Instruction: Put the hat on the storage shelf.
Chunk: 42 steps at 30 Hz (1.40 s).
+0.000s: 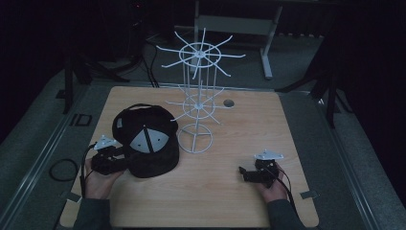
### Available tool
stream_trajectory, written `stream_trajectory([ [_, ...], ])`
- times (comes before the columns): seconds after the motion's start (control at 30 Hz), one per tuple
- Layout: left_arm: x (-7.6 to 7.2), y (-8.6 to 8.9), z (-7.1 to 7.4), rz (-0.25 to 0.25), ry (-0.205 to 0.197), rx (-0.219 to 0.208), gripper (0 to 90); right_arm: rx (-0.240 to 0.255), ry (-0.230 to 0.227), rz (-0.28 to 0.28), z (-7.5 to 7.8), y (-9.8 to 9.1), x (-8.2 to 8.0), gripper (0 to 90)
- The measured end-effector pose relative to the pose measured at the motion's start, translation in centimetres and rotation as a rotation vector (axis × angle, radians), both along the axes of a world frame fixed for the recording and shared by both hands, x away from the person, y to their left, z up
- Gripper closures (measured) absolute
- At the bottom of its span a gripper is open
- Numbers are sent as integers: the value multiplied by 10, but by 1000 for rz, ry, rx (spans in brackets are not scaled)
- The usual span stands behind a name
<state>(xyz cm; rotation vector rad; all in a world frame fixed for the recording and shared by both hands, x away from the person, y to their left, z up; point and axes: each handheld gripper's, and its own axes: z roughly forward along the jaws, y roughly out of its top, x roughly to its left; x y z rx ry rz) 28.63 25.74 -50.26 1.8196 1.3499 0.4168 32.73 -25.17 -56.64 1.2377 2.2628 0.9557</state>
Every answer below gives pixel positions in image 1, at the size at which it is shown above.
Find black tripod stand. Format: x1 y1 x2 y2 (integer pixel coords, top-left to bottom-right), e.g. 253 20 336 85
275 57 353 129
62 41 131 115

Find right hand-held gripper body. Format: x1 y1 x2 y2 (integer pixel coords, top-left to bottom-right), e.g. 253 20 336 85
243 149 284 189

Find black and grey baseball cap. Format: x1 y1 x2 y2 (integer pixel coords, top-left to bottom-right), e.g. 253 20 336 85
111 103 180 179

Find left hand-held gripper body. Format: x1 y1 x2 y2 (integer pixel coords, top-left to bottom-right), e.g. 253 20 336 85
90 134 126 176

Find person's right hand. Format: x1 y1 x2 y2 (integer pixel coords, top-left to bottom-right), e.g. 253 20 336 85
254 161 290 203

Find white wire display rack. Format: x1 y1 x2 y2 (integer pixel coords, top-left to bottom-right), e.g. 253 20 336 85
155 27 247 154

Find black rectangular floor bracket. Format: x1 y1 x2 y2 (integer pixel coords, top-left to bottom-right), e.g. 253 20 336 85
69 113 94 127

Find coiled black cable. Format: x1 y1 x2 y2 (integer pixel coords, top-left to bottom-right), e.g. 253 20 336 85
48 158 79 183

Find black floor cables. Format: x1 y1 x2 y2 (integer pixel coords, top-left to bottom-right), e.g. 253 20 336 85
127 18 161 88

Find person's left hand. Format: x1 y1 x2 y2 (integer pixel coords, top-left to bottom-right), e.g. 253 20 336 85
83 154 125 200

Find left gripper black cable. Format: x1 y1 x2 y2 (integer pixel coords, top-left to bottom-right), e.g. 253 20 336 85
79 143 98 199

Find grey metal table frame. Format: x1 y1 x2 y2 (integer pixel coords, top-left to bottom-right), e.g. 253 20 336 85
191 0 284 81

